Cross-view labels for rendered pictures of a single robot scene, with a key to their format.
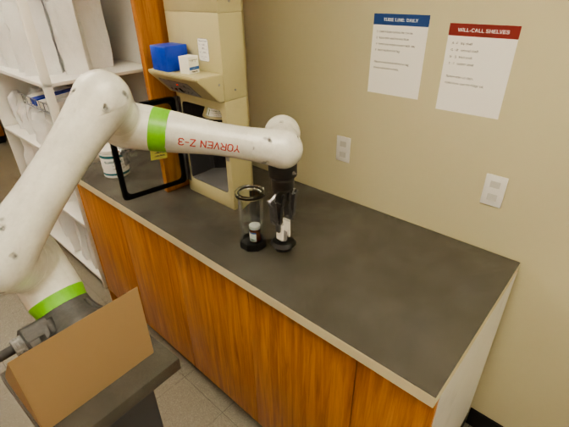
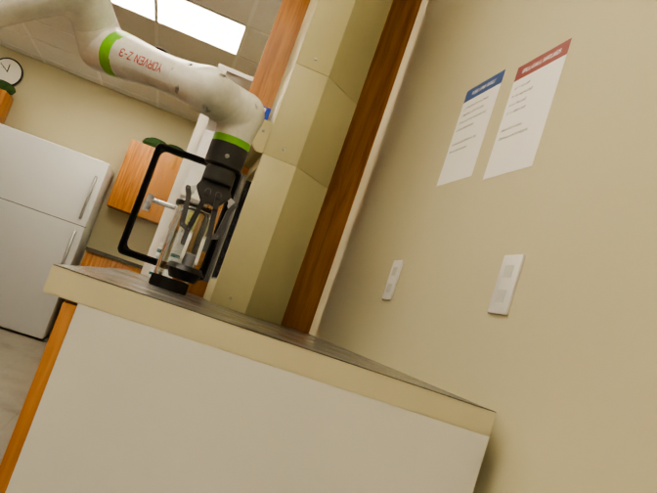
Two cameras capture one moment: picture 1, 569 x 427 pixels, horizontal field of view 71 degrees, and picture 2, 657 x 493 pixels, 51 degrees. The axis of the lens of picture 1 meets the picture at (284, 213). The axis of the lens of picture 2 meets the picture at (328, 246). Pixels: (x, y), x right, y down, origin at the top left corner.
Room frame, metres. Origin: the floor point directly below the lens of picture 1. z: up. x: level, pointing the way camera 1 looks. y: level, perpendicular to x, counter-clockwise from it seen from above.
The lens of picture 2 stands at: (0.03, -1.18, 0.98)
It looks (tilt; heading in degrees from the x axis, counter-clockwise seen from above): 7 degrees up; 35
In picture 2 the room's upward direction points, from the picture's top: 19 degrees clockwise
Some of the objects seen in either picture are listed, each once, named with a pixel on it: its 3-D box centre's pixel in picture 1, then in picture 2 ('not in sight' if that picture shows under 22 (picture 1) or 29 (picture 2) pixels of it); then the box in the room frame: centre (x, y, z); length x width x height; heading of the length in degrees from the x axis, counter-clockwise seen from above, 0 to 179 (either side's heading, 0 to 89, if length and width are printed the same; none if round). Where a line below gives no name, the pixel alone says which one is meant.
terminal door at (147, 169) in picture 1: (148, 149); (180, 211); (1.62, 0.58, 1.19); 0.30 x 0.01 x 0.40; 130
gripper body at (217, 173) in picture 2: (283, 189); (215, 187); (1.17, 0.00, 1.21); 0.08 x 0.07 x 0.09; 137
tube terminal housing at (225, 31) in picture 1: (224, 109); (283, 200); (1.72, 0.25, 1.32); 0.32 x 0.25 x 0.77; 48
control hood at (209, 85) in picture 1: (185, 85); (243, 140); (1.58, 0.37, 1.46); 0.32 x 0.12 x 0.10; 48
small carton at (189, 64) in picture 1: (189, 63); not in sight; (1.55, 0.34, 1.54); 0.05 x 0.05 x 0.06; 55
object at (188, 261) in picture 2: (283, 240); (186, 266); (1.18, 0.01, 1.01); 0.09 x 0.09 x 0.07
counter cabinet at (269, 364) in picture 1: (253, 291); (172, 472); (1.55, 0.16, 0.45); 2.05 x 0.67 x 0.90; 48
